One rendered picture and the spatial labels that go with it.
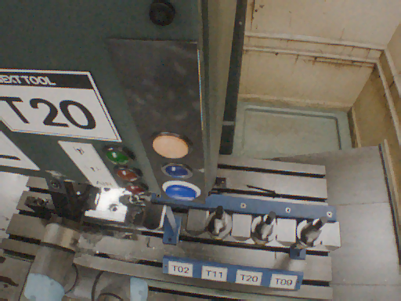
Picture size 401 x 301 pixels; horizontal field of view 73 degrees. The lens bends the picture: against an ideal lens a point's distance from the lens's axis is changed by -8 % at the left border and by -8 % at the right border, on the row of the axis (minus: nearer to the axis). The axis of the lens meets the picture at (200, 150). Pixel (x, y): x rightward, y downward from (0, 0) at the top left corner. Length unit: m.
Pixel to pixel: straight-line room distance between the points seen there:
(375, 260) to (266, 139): 0.80
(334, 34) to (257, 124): 0.62
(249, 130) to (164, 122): 1.46
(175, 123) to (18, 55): 0.10
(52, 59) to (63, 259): 0.51
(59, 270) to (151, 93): 0.52
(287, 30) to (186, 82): 1.26
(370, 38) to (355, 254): 0.92
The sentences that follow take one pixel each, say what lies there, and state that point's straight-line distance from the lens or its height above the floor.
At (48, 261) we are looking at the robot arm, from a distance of 0.65.
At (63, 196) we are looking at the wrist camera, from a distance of 0.64.
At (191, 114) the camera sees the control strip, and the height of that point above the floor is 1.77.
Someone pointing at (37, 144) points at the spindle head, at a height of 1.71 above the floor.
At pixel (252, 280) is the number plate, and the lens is 0.99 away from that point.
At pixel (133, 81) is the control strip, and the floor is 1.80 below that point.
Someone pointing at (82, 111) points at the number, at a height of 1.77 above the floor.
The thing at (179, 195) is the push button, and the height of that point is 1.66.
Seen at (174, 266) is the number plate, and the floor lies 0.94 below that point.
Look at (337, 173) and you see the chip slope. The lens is 1.39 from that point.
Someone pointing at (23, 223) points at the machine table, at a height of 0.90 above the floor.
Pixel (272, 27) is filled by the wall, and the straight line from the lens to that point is 1.39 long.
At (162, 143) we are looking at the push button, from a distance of 0.20.
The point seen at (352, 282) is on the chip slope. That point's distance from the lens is 1.25.
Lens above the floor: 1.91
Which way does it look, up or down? 59 degrees down
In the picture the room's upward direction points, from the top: 4 degrees counter-clockwise
